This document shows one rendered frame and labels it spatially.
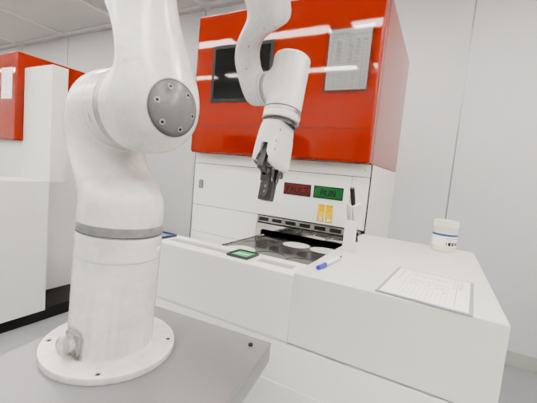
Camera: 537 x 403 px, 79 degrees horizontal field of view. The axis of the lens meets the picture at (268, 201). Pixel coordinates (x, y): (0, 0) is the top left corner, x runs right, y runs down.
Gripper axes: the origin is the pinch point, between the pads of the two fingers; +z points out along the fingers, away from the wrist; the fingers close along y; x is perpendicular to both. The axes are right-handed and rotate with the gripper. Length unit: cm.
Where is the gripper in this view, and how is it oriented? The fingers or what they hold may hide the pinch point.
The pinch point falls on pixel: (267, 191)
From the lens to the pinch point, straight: 71.0
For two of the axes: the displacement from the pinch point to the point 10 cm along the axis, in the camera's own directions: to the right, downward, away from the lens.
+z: -1.9, 9.8, -1.0
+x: 8.8, 1.2, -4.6
